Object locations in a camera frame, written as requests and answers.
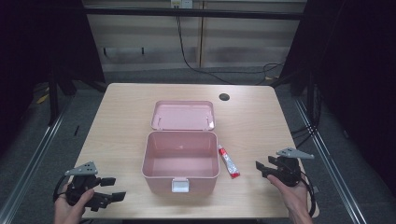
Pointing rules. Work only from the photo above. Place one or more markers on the person's right hand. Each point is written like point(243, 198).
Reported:
point(295, 199)

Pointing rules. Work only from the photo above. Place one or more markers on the black horizontal bar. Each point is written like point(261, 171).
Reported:
point(193, 13)

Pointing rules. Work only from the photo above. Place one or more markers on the red and white tube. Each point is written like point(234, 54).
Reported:
point(229, 161)

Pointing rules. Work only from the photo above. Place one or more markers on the white power outlet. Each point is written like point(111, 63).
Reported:
point(181, 3)

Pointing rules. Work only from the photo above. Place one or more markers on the pink plastic box with lid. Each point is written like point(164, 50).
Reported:
point(180, 155)

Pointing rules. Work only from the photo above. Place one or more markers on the metal floor rail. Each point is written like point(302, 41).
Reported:
point(330, 168)
point(34, 158)

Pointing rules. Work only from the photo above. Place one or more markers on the dark curtain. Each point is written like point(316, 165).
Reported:
point(37, 46)
point(355, 77)

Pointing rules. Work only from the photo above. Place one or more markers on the yellow floor tape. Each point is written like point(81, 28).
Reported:
point(43, 98)

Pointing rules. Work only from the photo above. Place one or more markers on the small black floor object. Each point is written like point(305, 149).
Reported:
point(76, 130)

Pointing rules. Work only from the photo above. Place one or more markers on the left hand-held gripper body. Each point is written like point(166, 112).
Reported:
point(81, 183)

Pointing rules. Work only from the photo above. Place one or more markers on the black metal stand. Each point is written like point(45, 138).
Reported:
point(53, 96)

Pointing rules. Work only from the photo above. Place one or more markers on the person's left hand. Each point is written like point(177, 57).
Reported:
point(67, 210)

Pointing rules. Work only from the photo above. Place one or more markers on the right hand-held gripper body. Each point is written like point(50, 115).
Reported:
point(289, 171)

